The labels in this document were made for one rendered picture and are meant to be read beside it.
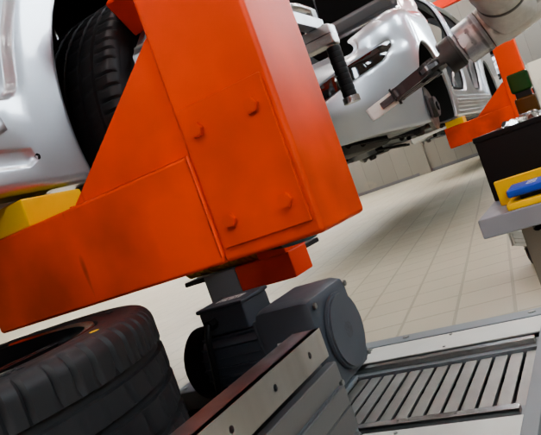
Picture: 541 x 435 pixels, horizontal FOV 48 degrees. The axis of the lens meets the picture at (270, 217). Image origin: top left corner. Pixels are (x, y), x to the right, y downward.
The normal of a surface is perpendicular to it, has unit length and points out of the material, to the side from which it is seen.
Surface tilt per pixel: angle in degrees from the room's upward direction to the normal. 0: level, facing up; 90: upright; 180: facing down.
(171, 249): 90
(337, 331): 90
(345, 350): 90
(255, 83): 90
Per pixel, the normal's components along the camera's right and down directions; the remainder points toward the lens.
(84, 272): -0.46, 0.18
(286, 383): 0.82, -0.29
